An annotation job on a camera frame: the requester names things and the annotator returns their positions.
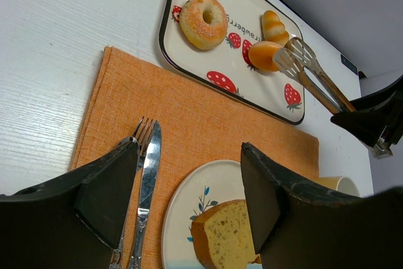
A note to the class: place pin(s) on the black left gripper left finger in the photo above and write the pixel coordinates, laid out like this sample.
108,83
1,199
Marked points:
72,221

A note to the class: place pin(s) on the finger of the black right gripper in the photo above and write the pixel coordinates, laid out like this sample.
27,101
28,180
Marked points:
378,99
369,127

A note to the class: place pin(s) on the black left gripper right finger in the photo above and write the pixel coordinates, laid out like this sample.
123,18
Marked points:
297,223

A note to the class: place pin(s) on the sliced loaf cake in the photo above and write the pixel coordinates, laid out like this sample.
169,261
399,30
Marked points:
222,236

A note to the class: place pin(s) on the metal serving tongs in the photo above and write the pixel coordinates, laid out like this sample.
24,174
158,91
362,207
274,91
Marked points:
298,62

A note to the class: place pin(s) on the glossy orange bun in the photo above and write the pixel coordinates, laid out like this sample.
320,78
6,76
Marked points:
261,55

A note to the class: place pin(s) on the striped bread roll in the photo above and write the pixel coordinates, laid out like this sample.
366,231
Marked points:
273,29

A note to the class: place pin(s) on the right corner label sticker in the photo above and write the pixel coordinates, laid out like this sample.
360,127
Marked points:
349,64

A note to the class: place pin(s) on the yellow mug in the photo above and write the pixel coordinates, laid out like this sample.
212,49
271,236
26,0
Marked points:
341,184

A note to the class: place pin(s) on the white blue ceramic plate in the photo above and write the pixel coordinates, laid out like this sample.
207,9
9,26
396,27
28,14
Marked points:
207,186

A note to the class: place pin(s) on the silver table knife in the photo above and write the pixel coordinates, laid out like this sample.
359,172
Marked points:
150,169

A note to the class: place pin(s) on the silver fork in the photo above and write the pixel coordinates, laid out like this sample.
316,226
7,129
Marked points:
141,134

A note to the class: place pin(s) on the orange cloth placemat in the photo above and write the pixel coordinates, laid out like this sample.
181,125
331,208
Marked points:
198,125

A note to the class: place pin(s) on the white strawberry tray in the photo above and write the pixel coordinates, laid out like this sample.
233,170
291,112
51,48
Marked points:
227,68

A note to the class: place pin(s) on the sugared donut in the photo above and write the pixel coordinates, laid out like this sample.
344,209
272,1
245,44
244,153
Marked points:
204,23

